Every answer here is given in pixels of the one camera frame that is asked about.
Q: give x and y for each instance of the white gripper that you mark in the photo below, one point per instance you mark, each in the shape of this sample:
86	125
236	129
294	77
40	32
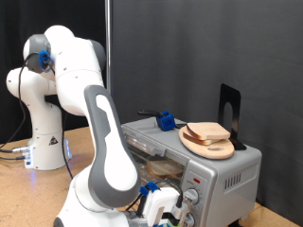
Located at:
157	201

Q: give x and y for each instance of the silver oven knob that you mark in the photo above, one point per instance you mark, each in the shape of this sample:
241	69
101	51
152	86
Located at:
193	196
191	220

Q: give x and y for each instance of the spatula with blue block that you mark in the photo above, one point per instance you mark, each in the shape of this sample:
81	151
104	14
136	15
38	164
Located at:
165	121

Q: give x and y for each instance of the silver toaster oven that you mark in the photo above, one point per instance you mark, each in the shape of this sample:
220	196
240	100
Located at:
221	176

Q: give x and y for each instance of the round wooden board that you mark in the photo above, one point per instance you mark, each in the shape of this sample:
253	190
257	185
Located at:
214	152

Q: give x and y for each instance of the black metal bookend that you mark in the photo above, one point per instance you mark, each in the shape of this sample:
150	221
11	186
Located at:
228	94

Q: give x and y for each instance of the vertical metal pole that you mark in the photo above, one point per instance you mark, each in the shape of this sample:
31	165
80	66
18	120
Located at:
108	47

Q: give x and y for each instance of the wrist camera on blue mount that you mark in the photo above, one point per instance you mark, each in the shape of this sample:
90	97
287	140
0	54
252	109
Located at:
180	214

